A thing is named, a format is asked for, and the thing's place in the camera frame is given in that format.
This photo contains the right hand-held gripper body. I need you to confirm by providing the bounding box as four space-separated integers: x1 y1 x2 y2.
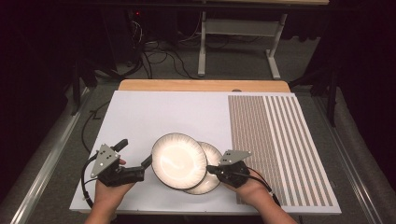
216 149 253 189

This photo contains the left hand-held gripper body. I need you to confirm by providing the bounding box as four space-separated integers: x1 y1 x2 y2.
90 143 146 188

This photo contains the white plate with dark rim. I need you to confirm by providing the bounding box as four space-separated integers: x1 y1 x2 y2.
150 133 209 191
182 141 224 196

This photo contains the person's right hand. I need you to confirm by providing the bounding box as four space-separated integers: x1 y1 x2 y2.
223 169 276 210

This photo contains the person's left hand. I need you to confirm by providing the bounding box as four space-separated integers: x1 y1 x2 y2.
93 158 135 213

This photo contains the white board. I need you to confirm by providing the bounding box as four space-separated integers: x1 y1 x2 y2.
68 90 342 216

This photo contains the striped grey and white mat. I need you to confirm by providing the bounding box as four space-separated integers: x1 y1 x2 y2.
227 94 334 207

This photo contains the black metal stand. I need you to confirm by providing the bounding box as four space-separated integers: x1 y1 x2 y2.
289 66 341 129
69 59 98 117

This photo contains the wooden table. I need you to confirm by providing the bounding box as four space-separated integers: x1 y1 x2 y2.
118 78 291 93

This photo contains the dark device with red light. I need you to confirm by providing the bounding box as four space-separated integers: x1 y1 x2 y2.
125 8 148 22

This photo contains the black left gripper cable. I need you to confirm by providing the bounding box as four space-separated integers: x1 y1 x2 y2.
80 153 101 210

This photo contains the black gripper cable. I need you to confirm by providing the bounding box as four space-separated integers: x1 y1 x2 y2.
80 153 101 210
247 167 282 207

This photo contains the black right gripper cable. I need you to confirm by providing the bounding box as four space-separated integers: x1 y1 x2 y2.
247 167 282 207

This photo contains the black cable on floor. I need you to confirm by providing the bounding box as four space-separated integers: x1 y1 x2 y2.
80 100 112 155

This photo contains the metal floor rail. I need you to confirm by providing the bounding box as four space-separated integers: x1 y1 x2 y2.
313 95 385 224
9 87 92 224

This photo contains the tangle of floor cables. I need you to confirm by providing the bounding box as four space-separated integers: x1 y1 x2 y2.
129 20 200 80

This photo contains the white metal desk frame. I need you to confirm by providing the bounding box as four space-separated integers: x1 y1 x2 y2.
197 10 290 80

